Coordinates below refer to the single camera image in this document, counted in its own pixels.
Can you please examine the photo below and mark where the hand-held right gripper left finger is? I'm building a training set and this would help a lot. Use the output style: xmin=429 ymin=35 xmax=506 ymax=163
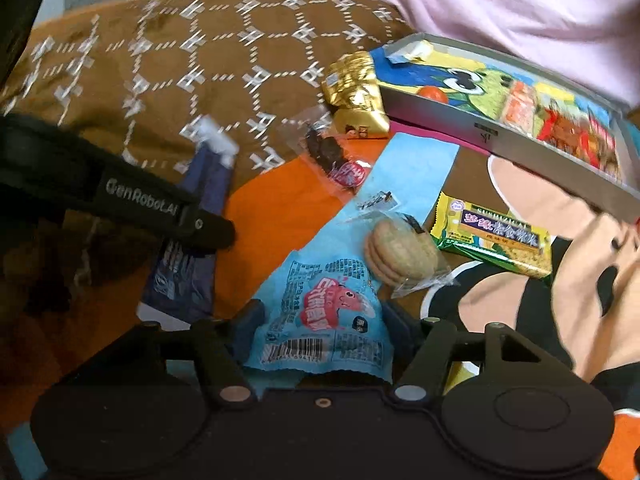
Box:
xmin=107 ymin=300 xmax=266 ymax=406

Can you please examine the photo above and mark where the clear packet with dark snack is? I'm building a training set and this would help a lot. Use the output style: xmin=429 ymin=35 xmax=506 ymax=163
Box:
xmin=280 ymin=110 xmax=373 ymax=196

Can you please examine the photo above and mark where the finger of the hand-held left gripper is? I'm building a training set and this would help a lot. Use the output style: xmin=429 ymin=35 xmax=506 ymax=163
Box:
xmin=182 ymin=205 xmax=237 ymax=252

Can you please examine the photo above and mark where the green and yellow biscuit packet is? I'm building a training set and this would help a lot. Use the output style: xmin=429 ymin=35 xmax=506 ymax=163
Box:
xmin=430 ymin=192 xmax=553 ymax=286

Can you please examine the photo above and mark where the pink sheet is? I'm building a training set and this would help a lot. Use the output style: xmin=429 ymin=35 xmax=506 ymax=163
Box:
xmin=300 ymin=0 xmax=640 ymax=111

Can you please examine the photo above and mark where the tangerine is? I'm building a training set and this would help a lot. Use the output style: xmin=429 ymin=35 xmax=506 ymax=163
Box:
xmin=417 ymin=85 xmax=448 ymax=106

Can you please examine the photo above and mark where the clear packet of round biscuits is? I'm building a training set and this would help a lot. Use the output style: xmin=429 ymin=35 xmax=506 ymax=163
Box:
xmin=345 ymin=190 xmax=458 ymax=301

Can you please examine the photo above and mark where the gold foil snack packet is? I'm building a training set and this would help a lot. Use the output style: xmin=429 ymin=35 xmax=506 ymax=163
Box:
xmin=320 ymin=52 xmax=391 ymax=138

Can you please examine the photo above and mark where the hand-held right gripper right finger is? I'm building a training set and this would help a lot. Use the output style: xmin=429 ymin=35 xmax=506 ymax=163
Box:
xmin=382 ymin=305 xmax=556 ymax=406

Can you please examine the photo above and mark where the orange and white cracker packet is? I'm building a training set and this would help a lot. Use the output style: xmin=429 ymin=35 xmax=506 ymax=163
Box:
xmin=502 ymin=82 xmax=543 ymax=133

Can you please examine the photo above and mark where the blue stick packet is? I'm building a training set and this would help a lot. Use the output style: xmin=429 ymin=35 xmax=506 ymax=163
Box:
xmin=140 ymin=115 xmax=241 ymax=311

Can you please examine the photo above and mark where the light blue sausage packet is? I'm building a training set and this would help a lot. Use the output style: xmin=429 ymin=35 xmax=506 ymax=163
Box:
xmin=242 ymin=252 xmax=396 ymax=383

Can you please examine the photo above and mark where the red tofu snack packet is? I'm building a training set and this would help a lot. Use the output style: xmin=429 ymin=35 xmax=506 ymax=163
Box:
xmin=537 ymin=107 xmax=621 ymax=171

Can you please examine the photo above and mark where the brown patterned pillow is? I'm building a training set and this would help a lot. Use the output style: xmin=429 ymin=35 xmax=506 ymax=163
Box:
xmin=0 ymin=0 xmax=416 ymax=211

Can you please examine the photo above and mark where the grey tray with cartoon drawing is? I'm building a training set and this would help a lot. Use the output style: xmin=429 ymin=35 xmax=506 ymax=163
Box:
xmin=370 ymin=32 xmax=640 ymax=221

